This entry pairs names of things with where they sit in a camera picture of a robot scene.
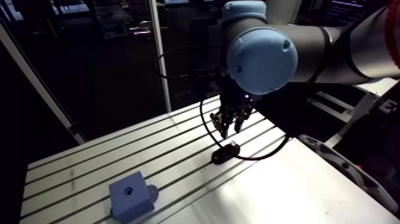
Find white post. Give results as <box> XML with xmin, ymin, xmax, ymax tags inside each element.
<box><xmin>148</xmin><ymin>0</ymin><xmax>173</xmax><ymax>113</ymax></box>

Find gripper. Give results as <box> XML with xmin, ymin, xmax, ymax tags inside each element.
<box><xmin>210</xmin><ymin>67</ymin><xmax>255</xmax><ymax>140</ymax></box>

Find dark blue-grey block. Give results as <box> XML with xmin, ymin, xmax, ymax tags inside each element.
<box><xmin>108</xmin><ymin>170</ymin><xmax>160</xmax><ymax>224</ymax></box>

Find black cable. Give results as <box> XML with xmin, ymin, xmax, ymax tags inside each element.
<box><xmin>155</xmin><ymin>45</ymin><xmax>290</xmax><ymax>161</ymax></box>

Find black oval holder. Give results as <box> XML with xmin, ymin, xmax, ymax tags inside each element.
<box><xmin>211</xmin><ymin>141</ymin><xmax>241</xmax><ymax>165</ymax></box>

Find white slanted beam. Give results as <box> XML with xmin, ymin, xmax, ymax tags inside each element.
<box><xmin>0</xmin><ymin>18</ymin><xmax>87</xmax><ymax>145</ymax></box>

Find pale holed strip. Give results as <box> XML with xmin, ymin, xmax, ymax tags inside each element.
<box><xmin>296</xmin><ymin>133</ymin><xmax>400</xmax><ymax>216</ymax></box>

